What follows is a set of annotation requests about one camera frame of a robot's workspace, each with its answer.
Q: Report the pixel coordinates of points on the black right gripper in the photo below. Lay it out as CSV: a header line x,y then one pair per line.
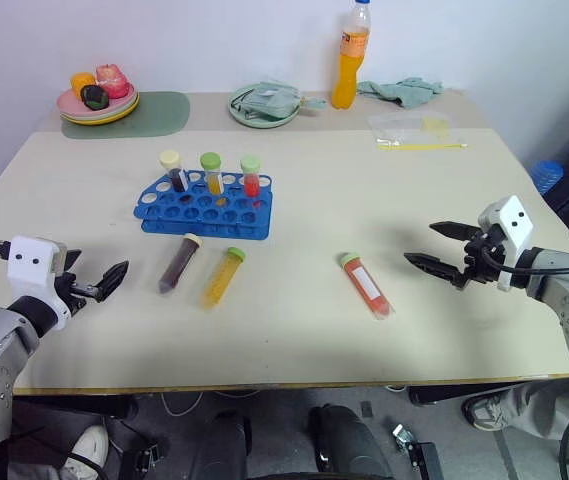
x,y
481,265

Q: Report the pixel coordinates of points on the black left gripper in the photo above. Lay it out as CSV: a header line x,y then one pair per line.
x,y
70,295

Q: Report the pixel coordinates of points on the red tube green cap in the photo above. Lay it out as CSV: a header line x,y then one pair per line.
x,y
251,177
366,285

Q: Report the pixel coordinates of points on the dark purple tube cream cap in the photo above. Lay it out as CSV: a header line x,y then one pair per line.
x,y
179,265
175,172

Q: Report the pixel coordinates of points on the yellow tube green cap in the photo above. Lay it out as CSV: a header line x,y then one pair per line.
x,y
221,277
212,175

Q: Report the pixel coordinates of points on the blue test tube rack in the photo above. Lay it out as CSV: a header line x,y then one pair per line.
x,y
206,207

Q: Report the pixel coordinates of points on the clear plastic zip bag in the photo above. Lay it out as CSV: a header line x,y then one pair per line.
x,y
414,131

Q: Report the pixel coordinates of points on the blue ribbed container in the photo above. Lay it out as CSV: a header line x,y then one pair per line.
x,y
546,175

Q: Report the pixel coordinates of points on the yellow plate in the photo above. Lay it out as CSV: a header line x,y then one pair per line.
x,y
114,117

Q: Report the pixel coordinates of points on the green cloth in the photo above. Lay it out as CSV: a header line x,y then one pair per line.
x,y
404,91

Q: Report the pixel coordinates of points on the pink plate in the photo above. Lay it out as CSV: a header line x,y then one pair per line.
x,y
71,106

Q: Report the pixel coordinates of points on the green placemat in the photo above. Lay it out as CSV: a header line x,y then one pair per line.
x,y
159,117

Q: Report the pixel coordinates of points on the light green plate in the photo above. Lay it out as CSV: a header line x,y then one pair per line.
x,y
124,106

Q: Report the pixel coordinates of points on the grey sneaker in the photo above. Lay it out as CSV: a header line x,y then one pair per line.
x,y
486,411

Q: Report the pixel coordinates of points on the dark toy avocado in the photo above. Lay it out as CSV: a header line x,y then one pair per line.
x,y
95,96

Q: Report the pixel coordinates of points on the white shoe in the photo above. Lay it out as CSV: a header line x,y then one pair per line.
x,y
89,450

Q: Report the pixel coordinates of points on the grey trouser leg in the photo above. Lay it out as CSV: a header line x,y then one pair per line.
x,y
544,407

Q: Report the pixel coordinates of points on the orange toy fruit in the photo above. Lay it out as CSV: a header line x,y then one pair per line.
x,y
83,82

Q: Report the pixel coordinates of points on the red toy apple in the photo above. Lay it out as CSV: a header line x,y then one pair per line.
x,y
112,80

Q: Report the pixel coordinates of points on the orange soda bottle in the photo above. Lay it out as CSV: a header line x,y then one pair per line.
x,y
351,65

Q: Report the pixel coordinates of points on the dark rounded shape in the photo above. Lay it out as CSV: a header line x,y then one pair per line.
x,y
349,440

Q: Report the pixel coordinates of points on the pale green plate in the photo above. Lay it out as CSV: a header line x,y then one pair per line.
x,y
259,121

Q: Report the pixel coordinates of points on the grey-green fabric pouch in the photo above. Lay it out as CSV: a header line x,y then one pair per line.
x,y
271,100

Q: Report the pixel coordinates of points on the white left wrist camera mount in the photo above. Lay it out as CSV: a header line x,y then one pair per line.
x,y
31,267

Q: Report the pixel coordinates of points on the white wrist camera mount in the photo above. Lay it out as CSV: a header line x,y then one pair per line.
x,y
31,267
514,230

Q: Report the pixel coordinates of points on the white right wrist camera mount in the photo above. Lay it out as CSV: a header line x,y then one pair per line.
x,y
514,230

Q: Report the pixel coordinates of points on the black table frame bar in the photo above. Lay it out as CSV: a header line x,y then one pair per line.
x,y
444,392

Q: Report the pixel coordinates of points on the metal caster bracket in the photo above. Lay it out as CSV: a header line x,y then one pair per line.
x,y
406,437

